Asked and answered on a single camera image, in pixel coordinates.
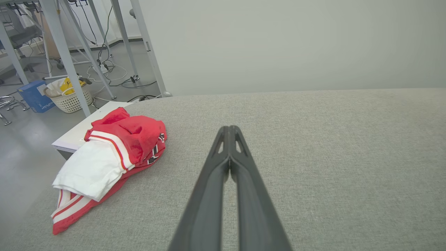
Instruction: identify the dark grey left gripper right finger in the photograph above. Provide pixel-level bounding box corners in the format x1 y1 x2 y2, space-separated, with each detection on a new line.
230 125 292 251

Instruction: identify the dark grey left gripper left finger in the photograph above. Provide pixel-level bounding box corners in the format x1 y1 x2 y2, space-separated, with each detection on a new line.
168 126 231 251

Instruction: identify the red and white shirt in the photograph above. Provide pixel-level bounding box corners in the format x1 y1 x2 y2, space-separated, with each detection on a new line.
51 107 168 236

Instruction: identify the yellow object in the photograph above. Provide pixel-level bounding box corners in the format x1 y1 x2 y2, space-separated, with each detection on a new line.
60 77 86 95

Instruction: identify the grey fabric sofa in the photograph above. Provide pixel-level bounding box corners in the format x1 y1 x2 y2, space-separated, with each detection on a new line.
0 88 446 251

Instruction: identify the low white table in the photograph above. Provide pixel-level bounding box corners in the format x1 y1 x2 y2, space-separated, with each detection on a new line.
52 101 134 160

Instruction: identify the white woven laundry basket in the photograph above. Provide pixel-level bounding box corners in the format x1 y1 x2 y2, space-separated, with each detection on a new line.
44 84 94 114

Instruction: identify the blue cardboard box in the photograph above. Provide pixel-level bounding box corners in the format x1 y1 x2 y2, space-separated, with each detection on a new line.
17 80 56 113

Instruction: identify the chrome chair base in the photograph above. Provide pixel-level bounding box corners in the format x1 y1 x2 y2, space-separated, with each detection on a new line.
0 95 30 126

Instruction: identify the grey office chair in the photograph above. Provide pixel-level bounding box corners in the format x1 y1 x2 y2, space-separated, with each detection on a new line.
0 7 53 84

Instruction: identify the black floor cable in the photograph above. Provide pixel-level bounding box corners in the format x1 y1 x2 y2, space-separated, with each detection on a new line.
68 0 158 102

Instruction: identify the white floor cable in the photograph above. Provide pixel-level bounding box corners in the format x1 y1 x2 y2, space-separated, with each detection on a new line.
86 60 129 101

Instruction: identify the grey frame leg with bracket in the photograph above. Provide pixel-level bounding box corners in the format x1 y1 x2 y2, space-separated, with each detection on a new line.
130 0 172 97

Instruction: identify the thin grey metal frame leg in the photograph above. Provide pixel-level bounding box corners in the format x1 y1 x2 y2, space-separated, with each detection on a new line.
111 0 140 80

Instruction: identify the slanted grey metal frame brace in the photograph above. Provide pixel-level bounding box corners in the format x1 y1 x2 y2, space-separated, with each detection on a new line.
59 0 116 100

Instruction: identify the wide grey metal frame leg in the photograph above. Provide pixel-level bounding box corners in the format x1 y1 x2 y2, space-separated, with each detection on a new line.
39 0 92 117

